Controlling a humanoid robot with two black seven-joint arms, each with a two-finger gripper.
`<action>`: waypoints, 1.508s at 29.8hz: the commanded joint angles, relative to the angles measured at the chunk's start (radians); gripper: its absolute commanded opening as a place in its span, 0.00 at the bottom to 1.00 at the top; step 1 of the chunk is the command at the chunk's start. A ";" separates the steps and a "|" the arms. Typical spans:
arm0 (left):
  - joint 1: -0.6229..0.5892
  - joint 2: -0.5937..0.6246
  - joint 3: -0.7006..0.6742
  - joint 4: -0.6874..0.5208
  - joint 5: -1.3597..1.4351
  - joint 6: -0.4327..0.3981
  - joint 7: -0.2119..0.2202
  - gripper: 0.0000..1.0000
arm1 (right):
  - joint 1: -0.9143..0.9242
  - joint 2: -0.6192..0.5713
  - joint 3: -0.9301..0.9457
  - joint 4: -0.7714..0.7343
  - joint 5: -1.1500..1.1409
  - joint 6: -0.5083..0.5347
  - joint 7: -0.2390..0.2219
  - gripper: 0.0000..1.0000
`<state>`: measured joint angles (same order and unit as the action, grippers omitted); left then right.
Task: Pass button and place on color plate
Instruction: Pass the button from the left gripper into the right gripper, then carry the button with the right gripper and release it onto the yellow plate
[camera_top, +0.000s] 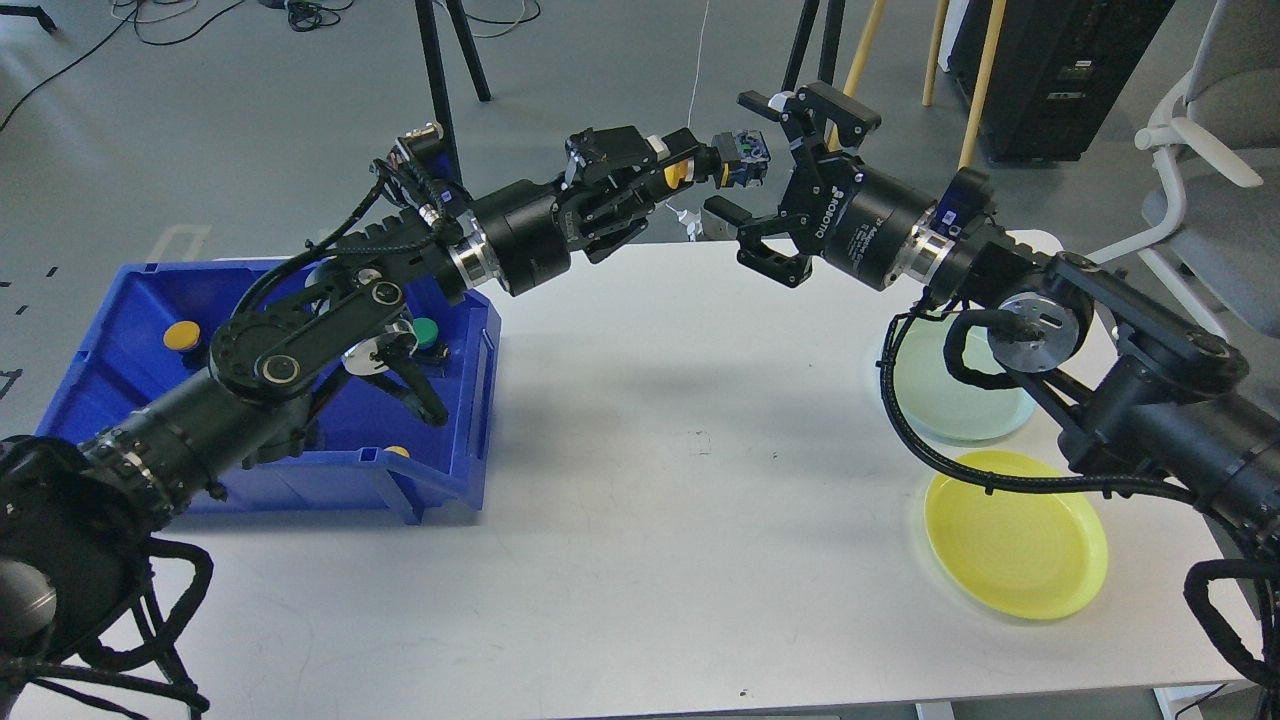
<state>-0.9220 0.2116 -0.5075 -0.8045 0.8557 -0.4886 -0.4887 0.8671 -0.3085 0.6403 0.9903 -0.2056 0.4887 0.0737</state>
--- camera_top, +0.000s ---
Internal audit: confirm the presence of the black cabinet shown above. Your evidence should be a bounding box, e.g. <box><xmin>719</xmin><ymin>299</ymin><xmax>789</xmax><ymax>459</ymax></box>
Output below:
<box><xmin>975</xmin><ymin>1</ymin><xmax>1174</xmax><ymax>163</ymax></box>

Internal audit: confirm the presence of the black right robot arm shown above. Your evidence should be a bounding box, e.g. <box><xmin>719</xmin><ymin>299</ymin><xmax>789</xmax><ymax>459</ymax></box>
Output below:
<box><xmin>705</xmin><ymin>82</ymin><xmax>1279</xmax><ymax>696</ymax></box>

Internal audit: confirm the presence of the grey office chair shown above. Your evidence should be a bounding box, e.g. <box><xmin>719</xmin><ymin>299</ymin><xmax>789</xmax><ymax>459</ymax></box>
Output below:
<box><xmin>1091</xmin><ymin>1</ymin><xmax>1279</xmax><ymax>337</ymax></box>

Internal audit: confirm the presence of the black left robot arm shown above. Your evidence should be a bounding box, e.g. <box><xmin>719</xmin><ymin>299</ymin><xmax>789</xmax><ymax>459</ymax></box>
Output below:
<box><xmin>3</xmin><ymin>123</ymin><xmax>768</xmax><ymax>719</ymax></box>

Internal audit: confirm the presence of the green button upper right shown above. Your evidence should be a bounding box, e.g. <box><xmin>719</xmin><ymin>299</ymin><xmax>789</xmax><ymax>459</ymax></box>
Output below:
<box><xmin>411</xmin><ymin>316</ymin><xmax>452</xmax><ymax>378</ymax></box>

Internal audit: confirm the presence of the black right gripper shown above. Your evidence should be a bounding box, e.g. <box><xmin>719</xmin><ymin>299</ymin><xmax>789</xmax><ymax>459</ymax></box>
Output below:
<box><xmin>703</xmin><ymin>81</ymin><xmax>937</xmax><ymax>290</ymax></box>

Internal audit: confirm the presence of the black tripod left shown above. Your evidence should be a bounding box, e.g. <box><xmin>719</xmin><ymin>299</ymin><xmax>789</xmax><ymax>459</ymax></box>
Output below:
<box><xmin>413</xmin><ymin>0</ymin><xmax>492</xmax><ymax>184</ymax></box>

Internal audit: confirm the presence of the white cable with plug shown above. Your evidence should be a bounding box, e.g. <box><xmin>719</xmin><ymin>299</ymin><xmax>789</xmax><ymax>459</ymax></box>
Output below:
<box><xmin>666</xmin><ymin>0</ymin><xmax>713</xmax><ymax>242</ymax></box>

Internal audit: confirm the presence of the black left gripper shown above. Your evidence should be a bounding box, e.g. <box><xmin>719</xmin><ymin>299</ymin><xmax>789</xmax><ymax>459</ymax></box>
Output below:
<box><xmin>472</xmin><ymin>126</ymin><xmax>723</xmax><ymax>296</ymax></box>

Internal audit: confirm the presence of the black tripod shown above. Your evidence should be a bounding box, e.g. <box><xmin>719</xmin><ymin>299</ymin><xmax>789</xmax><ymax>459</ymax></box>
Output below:
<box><xmin>780</xmin><ymin>0</ymin><xmax>849</xmax><ymax>96</ymax></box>
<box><xmin>413</xmin><ymin>0</ymin><xmax>492</xmax><ymax>184</ymax></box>

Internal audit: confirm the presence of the blue plastic bin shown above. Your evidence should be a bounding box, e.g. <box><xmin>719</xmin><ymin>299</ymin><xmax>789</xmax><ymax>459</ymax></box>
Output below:
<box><xmin>37</xmin><ymin>258</ymin><xmax>500</xmax><ymax>524</ymax></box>

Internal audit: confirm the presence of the black tripod right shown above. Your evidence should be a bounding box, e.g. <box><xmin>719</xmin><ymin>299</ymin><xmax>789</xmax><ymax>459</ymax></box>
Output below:
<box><xmin>780</xmin><ymin>0</ymin><xmax>849</xmax><ymax>96</ymax></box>

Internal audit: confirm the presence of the yellow plate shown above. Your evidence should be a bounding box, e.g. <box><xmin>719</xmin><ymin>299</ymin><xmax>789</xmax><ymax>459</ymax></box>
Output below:
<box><xmin>923</xmin><ymin>473</ymin><xmax>1110</xmax><ymax>621</ymax></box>

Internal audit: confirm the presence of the yellow button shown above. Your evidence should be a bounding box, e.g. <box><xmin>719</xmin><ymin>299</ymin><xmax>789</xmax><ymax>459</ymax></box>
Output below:
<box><xmin>704</xmin><ymin>129</ymin><xmax>771</xmax><ymax>188</ymax></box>
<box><xmin>163</xmin><ymin>320</ymin><xmax>207</xmax><ymax>359</ymax></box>

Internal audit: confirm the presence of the wooden leg stand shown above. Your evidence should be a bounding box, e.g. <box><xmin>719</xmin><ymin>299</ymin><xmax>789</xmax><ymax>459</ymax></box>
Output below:
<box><xmin>829</xmin><ymin>0</ymin><xmax>1009</xmax><ymax>170</ymax></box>

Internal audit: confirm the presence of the light green plate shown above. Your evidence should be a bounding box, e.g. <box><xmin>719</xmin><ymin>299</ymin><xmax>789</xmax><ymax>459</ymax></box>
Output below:
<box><xmin>893</xmin><ymin>316</ymin><xmax>1036</xmax><ymax>446</ymax></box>

